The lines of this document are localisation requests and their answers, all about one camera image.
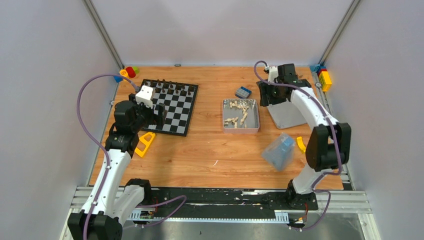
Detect black white chessboard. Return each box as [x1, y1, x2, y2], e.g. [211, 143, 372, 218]
[141, 79, 199, 137]

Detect metal tin box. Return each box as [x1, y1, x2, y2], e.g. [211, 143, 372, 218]
[222, 98, 260, 135]

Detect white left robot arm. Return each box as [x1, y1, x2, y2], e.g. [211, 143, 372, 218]
[67, 93, 167, 240]

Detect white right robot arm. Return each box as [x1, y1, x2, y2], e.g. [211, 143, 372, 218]
[256, 61, 352, 209]

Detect blue grey toy brick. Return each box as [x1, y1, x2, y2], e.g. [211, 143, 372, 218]
[235, 86, 252, 99]

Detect yellow triangular plastic stand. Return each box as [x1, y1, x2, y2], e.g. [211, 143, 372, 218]
[134, 131, 156, 158]

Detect coloured toy cylinders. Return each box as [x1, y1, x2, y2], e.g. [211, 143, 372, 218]
[113, 66, 140, 83]

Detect coloured toy brick stack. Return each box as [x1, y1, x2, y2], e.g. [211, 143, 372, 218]
[309, 64, 333, 92]

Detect yellow curved toy piece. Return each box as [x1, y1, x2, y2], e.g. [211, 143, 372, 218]
[296, 136, 307, 154]

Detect blue plastic bag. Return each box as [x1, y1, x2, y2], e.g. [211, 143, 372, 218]
[261, 133, 295, 172]

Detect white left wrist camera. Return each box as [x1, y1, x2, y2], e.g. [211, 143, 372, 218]
[135, 85, 155, 109]

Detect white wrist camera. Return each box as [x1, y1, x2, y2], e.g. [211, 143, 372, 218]
[264, 65, 279, 83]
[135, 85, 155, 109]

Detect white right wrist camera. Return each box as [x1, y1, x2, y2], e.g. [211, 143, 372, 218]
[264, 65, 279, 83]

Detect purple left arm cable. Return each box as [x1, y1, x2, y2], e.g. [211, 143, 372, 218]
[76, 73, 188, 240]

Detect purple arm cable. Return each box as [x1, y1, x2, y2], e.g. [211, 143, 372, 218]
[253, 60, 343, 232]
[76, 73, 188, 240]

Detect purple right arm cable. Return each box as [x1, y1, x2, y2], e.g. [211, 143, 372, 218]
[253, 60, 343, 232]

